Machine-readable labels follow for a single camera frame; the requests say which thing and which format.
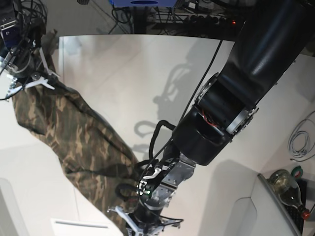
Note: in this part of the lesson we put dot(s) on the white label plate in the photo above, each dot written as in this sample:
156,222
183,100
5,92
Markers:
79,228

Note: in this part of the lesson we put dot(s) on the green tape roll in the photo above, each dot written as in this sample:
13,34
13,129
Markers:
297,172

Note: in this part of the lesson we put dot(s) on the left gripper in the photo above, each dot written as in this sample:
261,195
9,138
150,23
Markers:
144,220

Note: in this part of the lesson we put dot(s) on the camouflage t-shirt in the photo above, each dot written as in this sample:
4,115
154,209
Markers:
92,155

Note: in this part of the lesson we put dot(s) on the clear plastic bottle red cap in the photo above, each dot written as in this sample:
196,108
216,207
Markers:
288,191

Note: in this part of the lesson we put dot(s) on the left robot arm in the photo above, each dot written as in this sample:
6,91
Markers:
271,38

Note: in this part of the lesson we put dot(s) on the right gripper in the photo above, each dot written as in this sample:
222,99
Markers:
27,69

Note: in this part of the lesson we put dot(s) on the blue box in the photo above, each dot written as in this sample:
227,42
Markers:
143,3

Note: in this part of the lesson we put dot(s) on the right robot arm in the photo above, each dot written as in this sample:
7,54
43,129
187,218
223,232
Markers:
25,45

